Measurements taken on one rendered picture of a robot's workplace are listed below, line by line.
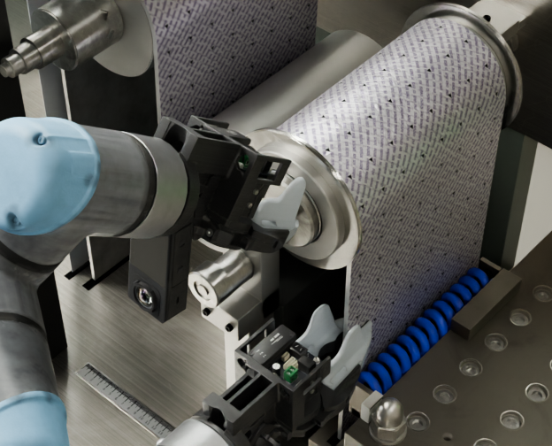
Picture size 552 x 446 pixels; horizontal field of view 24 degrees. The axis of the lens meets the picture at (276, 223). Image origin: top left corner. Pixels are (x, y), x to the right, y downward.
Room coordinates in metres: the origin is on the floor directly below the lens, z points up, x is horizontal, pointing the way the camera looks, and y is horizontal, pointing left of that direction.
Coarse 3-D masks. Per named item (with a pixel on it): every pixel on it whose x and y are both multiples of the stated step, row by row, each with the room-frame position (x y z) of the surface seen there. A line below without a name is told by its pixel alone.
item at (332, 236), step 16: (304, 160) 0.82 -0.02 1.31; (304, 176) 0.81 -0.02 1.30; (320, 176) 0.81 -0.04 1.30; (320, 192) 0.80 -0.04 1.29; (320, 208) 0.80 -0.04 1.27; (336, 208) 0.79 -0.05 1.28; (336, 224) 0.79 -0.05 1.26; (320, 240) 0.80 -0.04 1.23; (336, 240) 0.79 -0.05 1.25; (304, 256) 0.81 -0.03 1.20; (320, 256) 0.80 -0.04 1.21
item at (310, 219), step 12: (288, 180) 0.82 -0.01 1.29; (276, 192) 0.82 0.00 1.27; (300, 204) 0.80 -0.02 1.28; (312, 204) 0.80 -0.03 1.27; (300, 216) 0.80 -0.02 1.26; (312, 216) 0.79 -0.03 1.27; (300, 228) 0.80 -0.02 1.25; (312, 228) 0.79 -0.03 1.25; (300, 240) 0.80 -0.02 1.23; (312, 240) 0.79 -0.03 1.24
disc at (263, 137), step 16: (272, 128) 0.85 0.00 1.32; (256, 144) 0.86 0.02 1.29; (272, 144) 0.85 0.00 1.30; (288, 144) 0.83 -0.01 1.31; (304, 144) 0.82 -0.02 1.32; (320, 160) 0.81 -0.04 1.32; (336, 176) 0.80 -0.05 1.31; (336, 192) 0.80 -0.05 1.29; (352, 208) 0.79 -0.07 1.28; (352, 224) 0.79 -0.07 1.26; (352, 240) 0.78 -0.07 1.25; (336, 256) 0.80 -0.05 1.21; (352, 256) 0.78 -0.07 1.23
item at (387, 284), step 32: (480, 160) 0.95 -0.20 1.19; (448, 192) 0.91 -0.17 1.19; (480, 192) 0.95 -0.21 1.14; (416, 224) 0.87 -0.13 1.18; (448, 224) 0.91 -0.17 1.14; (480, 224) 0.96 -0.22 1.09; (384, 256) 0.83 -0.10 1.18; (416, 256) 0.87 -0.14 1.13; (448, 256) 0.92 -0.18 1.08; (352, 288) 0.79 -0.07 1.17; (384, 288) 0.83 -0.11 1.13; (416, 288) 0.88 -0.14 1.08; (448, 288) 0.93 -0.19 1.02; (352, 320) 0.80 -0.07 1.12; (384, 320) 0.84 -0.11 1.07
